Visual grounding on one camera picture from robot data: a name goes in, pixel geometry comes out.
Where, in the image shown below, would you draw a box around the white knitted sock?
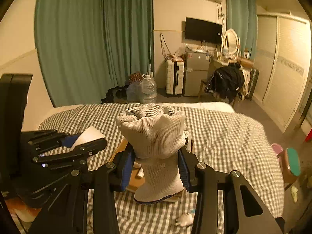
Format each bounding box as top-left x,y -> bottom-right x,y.
116,104 -> 191,204

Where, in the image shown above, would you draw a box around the cardboard box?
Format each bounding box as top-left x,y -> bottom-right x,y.
109,138 -> 145,193

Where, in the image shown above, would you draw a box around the white plush toy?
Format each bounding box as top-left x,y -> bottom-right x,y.
175,212 -> 194,228

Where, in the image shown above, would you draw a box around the green stool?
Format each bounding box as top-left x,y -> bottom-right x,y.
277,148 -> 301,191

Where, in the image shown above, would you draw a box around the checkered bed duvet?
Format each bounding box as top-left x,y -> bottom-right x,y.
39,104 -> 284,233

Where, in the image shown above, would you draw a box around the large water bottle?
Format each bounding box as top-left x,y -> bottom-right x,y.
139,74 -> 157,104

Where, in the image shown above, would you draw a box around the red fire extinguisher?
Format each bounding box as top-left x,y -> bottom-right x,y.
305,129 -> 312,142

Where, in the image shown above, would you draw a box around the large green curtain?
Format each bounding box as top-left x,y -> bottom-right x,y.
34,0 -> 153,107

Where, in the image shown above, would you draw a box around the white suitcase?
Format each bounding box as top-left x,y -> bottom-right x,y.
166,58 -> 184,95

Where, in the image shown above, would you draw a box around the black clothes on chair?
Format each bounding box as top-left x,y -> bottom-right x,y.
205,62 -> 251,104

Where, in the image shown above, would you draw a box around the silver mini fridge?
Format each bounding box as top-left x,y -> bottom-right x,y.
183,51 -> 210,97

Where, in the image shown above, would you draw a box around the dark suitcase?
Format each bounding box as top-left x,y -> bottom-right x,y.
245,68 -> 259,100

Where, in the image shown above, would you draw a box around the black television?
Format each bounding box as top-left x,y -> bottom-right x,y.
184,18 -> 223,45

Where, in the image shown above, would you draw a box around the white louvered wardrobe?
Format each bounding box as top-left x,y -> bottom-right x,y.
253,13 -> 311,132

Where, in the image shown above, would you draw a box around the white oval vanity mirror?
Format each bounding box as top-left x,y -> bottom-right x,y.
221,28 -> 241,59

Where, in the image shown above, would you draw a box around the small green curtain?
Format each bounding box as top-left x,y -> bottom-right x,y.
226,0 -> 258,59

